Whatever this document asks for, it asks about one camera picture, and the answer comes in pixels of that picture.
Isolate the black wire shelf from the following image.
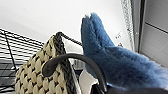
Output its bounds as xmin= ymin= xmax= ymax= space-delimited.
xmin=0 ymin=0 xmax=148 ymax=94

